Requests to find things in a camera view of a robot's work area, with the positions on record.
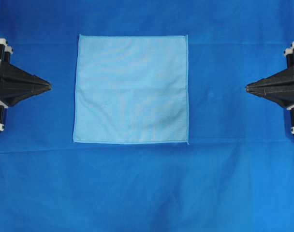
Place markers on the left gripper black-white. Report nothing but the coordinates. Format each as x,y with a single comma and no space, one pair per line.
10,97

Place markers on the right gripper black-white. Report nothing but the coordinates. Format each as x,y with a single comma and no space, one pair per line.
283,96

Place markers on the light blue towel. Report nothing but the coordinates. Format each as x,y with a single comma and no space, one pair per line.
132,90

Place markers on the dark blue table cloth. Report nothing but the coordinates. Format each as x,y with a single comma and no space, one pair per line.
235,174

